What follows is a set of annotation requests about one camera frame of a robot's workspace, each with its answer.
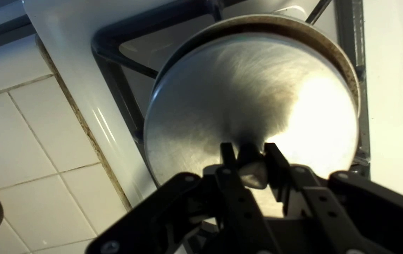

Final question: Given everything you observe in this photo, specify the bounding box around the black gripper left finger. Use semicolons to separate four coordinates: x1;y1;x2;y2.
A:
87;141;278;254

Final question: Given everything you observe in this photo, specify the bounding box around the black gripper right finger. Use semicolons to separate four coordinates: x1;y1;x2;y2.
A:
264;141;403;254

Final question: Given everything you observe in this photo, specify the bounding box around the silver metal pot lid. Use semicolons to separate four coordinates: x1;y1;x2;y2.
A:
143;31;360;191

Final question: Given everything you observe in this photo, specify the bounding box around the grey round cooking pot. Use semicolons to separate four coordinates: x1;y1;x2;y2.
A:
151;13;363;119

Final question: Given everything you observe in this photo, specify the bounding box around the black burner grate under cookware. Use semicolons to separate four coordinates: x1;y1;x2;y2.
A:
91;0;373;178

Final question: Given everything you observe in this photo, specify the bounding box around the white gas stove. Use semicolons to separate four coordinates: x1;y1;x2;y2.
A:
22;0;403;209

